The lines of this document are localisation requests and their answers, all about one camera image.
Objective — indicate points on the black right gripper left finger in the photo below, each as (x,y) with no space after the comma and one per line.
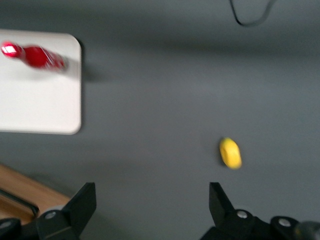
(75,217)

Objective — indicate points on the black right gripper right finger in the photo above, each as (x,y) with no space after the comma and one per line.
(225,215)

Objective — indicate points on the red coke bottle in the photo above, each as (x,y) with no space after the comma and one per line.
(37,57)

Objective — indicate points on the beige rectangular tray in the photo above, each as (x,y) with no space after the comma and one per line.
(37,100)

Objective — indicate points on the wooden drawer cabinet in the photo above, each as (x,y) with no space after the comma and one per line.
(25,186)

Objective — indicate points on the yellow lemon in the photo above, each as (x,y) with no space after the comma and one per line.
(231,153)

